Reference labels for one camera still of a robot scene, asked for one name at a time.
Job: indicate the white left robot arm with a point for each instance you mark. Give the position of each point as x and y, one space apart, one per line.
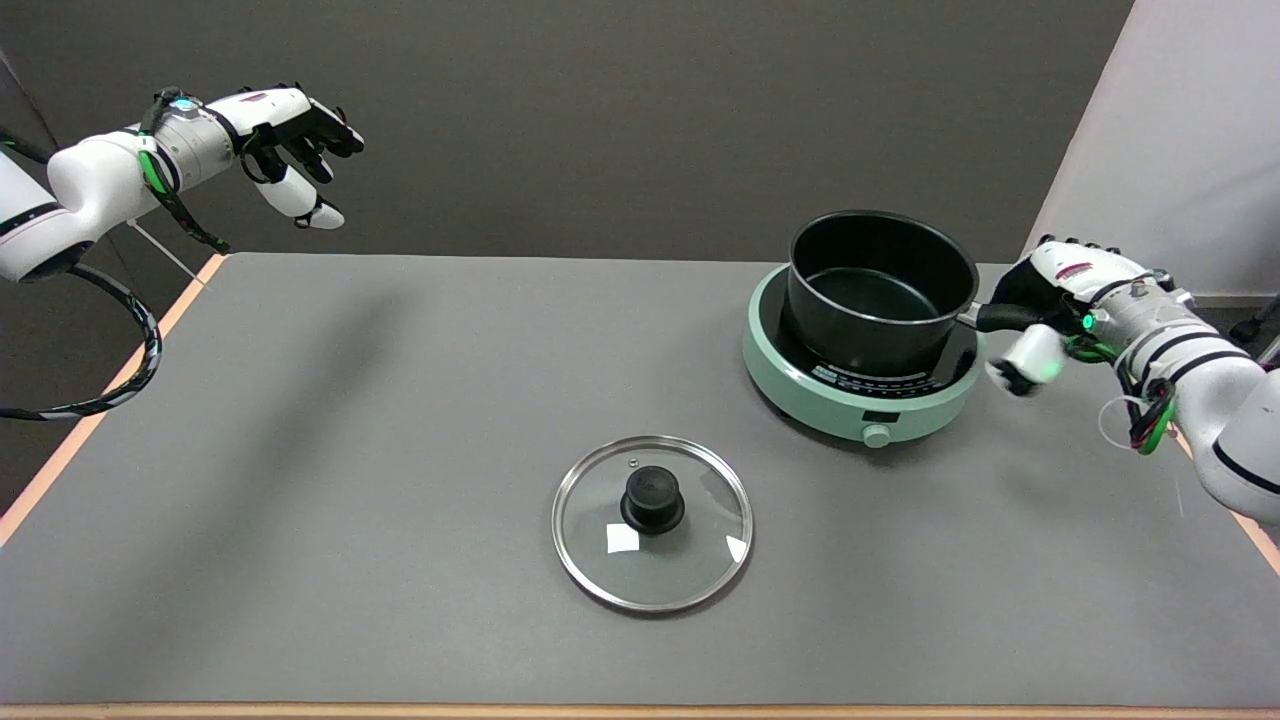
90 180

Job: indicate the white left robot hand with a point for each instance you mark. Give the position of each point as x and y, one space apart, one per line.
275 110

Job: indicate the glass lid with black knob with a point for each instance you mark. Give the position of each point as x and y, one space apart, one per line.
650 575

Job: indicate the black chair caster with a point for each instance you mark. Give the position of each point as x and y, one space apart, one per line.
1248 328

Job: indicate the grey metal chair leg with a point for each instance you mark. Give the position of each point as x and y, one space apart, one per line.
1272 350

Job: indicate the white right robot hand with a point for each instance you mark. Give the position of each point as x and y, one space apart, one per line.
1085 275

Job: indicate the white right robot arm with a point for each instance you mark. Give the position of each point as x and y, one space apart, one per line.
1240 400

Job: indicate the mint green induction cooker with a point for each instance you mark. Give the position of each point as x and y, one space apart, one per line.
800 392

